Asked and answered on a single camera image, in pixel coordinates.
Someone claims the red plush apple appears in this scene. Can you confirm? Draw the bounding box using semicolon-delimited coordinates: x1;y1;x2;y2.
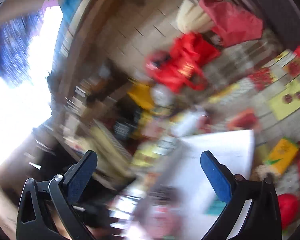
277;193;300;230

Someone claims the braided rope knot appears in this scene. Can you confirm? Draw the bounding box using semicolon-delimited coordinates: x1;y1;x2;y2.
254;164;276;180

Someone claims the teal card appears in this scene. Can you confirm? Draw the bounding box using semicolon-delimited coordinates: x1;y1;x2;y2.
205;197;226;217

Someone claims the white storage box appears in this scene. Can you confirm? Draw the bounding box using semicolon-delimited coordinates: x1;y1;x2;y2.
151;130;255;239

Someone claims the fruit pattern tablecloth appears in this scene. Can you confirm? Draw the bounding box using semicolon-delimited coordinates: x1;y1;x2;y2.
208;50;300;198

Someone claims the yellow bag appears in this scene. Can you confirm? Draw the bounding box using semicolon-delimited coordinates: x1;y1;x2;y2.
127;82;154;111

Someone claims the white helmet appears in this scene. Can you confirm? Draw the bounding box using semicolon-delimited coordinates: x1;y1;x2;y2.
150;84;175;107

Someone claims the plaid blanket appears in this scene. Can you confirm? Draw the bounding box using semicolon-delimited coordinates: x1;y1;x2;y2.
203;29;283;83

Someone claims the red helmet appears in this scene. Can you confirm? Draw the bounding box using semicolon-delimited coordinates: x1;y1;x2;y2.
145;50;171;75

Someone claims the red shiny gift bag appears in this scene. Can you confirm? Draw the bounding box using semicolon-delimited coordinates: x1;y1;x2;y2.
148;32;221;93

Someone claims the dark red fabric bag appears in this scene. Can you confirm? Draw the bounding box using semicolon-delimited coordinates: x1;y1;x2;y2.
199;0;263;47

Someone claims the cream folded foam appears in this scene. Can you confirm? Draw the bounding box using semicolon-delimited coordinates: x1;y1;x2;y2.
176;0;215;34

